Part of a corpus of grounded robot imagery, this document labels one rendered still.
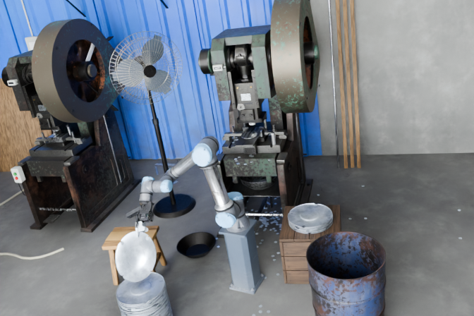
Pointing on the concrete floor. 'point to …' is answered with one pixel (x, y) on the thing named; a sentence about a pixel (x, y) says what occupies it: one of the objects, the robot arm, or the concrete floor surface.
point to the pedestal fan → (181, 201)
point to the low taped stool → (120, 242)
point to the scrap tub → (347, 274)
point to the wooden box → (290, 239)
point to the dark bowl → (196, 245)
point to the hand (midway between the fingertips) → (137, 235)
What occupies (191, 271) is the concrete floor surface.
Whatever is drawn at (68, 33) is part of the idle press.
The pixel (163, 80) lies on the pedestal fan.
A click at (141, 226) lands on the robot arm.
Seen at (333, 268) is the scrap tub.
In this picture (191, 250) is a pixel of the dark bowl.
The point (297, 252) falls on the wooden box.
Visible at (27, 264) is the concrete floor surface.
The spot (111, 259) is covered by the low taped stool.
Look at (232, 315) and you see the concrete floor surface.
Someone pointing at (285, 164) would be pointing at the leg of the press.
